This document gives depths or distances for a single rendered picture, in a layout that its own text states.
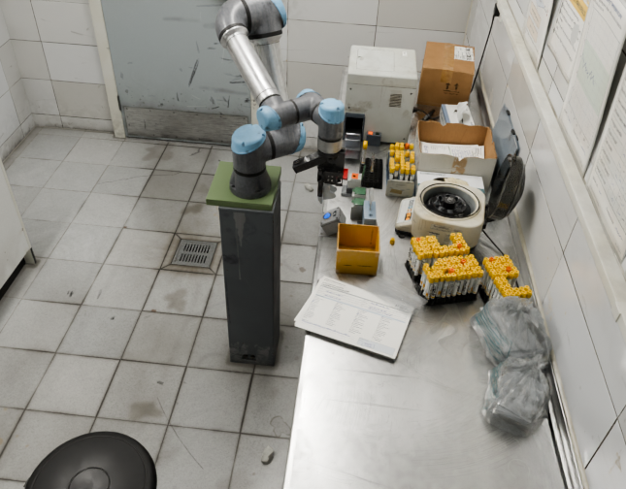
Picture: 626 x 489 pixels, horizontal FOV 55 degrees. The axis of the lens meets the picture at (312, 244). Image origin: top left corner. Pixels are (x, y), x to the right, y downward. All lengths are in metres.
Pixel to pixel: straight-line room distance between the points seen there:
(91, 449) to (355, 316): 0.82
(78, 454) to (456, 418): 1.02
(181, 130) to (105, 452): 2.76
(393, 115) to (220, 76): 1.69
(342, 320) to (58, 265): 2.00
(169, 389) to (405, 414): 1.38
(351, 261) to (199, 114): 2.42
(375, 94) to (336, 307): 1.00
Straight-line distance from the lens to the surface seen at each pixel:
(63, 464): 1.87
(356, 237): 1.99
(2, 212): 3.16
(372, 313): 1.80
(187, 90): 4.06
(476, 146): 2.54
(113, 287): 3.22
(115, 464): 1.83
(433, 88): 2.90
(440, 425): 1.61
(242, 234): 2.25
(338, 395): 1.62
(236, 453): 2.55
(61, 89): 4.46
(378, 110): 2.51
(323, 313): 1.78
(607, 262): 1.45
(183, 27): 3.90
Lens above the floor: 2.19
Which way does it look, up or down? 41 degrees down
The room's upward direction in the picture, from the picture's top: 3 degrees clockwise
